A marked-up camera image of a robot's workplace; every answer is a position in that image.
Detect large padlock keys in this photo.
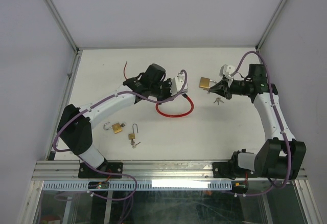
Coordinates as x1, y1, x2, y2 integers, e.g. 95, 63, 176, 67
214, 97, 224, 105

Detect small brass padlock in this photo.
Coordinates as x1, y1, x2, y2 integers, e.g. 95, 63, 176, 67
128, 123, 138, 141

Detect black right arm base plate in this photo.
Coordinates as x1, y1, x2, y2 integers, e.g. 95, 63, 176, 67
212, 161, 258, 180

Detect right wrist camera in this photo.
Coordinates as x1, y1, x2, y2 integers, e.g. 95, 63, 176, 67
219, 64, 236, 79

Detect medium brass padlock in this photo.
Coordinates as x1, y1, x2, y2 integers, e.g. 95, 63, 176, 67
103, 122, 126, 134

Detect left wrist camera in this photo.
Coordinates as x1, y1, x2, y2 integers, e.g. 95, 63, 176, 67
171, 72, 188, 96

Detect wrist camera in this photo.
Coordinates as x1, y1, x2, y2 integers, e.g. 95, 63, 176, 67
219, 64, 236, 79
171, 72, 188, 96

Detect red cable lock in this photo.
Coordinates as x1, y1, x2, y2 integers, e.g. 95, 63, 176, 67
155, 94, 195, 118

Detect white slotted cable duct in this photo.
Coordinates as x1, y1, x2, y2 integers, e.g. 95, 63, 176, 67
43, 180, 232, 191

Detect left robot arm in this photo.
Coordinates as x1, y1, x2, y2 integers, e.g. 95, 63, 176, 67
57, 64, 183, 177

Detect aluminium mounting rail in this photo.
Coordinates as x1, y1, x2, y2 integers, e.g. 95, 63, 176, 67
32, 160, 306, 181

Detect large brass padlock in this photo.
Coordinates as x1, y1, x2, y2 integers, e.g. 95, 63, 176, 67
199, 77, 217, 90

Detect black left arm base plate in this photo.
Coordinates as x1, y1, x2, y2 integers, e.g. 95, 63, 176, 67
78, 161, 123, 179

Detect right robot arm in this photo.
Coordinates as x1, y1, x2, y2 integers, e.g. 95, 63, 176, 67
209, 64, 307, 180

